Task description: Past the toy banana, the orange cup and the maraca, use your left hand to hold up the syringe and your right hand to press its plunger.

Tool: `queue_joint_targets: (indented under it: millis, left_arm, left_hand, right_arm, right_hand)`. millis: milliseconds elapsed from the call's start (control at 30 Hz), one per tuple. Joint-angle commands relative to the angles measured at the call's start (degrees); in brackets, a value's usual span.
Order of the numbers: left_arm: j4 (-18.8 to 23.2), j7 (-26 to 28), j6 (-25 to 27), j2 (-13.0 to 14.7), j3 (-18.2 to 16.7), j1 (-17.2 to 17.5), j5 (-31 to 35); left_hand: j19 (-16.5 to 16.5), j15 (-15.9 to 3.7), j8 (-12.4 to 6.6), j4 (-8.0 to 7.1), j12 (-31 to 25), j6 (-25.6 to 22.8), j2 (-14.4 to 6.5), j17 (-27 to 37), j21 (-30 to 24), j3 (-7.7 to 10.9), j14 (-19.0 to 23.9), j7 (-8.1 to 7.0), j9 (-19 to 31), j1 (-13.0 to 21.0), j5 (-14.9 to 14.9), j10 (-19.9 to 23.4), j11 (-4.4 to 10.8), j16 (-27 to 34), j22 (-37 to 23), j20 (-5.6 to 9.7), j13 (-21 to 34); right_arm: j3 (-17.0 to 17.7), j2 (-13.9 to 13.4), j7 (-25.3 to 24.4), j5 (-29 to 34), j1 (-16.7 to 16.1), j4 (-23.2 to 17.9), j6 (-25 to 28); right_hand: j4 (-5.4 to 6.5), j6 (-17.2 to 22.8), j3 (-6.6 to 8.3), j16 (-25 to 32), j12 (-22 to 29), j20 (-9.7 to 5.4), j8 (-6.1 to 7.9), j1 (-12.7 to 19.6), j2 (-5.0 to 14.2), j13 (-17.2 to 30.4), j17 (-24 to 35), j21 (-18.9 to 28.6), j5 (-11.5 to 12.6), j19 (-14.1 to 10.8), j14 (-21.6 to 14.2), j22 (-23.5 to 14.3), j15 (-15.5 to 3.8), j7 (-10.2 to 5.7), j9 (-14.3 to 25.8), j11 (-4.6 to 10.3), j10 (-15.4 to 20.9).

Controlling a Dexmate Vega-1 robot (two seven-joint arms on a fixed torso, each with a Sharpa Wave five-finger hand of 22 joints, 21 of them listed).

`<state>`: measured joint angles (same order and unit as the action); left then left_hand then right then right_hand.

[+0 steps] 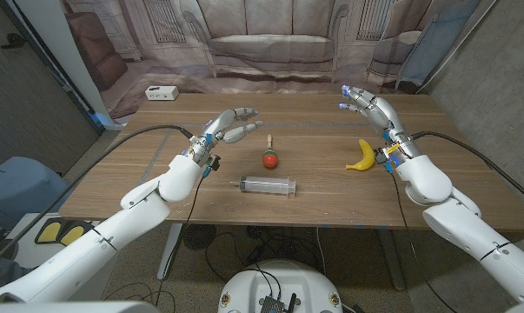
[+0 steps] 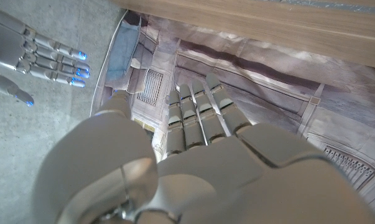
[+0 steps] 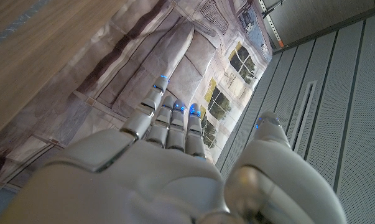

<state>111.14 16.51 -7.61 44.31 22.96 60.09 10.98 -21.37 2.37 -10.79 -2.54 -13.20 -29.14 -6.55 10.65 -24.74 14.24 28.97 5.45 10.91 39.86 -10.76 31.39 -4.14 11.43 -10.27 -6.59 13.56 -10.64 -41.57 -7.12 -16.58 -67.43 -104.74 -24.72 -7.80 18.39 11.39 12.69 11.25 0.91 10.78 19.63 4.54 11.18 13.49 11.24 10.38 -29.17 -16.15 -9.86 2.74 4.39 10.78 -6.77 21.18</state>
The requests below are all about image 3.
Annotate printed sofa room backdrop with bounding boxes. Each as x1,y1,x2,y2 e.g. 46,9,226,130
0,0,274,200

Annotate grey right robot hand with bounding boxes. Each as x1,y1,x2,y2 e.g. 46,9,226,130
0,74,348,224

